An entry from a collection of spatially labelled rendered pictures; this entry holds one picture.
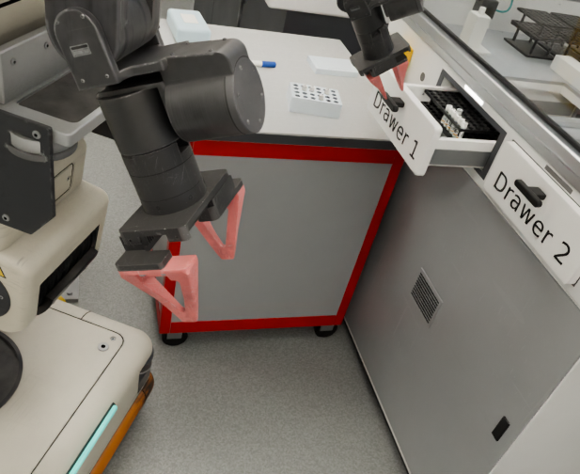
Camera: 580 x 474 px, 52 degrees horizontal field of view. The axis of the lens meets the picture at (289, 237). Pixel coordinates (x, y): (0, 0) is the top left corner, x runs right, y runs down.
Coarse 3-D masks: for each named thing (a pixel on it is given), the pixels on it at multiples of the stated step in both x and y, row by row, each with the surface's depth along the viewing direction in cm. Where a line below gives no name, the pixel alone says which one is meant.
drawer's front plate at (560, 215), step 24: (504, 144) 114; (504, 168) 114; (528, 168) 108; (504, 192) 114; (552, 192) 102; (528, 216) 108; (552, 216) 102; (576, 216) 97; (528, 240) 108; (552, 240) 102; (576, 240) 97; (552, 264) 102; (576, 264) 97
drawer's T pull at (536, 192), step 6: (516, 180) 106; (522, 180) 106; (516, 186) 106; (522, 186) 104; (528, 186) 105; (534, 186) 105; (522, 192) 104; (528, 192) 103; (534, 192) 103; (540, 192) 104; (528, 198) 103; (534, 198) 101; (540, 198) 103; (534, 204) 101; (540, 204) 101
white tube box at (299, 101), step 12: (300, 84) 146; (288, 96) 145; (300, 96) 141; (312, 96) 142; (324, 96) 143; (336, 96) 145; (300, 108) 141; (312, 108) 142; (324, 108) 142; (336, 108) 142
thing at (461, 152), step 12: (408, 84) 135; (420, 96) 137; (444, 144) 117; (456, 144) 117; (468, 144) 118; (480, 144) 119; (492, 144) 120; (432, 156) 118; (444, 156) 118; (456, 156) 119; (468, 156) 120; (480, 156) 121
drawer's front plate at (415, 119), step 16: (384, 80) 130; (400, 96) 124; (384, 112) 130; (400, 112) 124; (416, 112) 118; (384, 128) 130; (400, 128) 124; (416, 128) 118; (432, 128) 112; (400, 144) 124; (432, 144) 113; (416, 160) 117
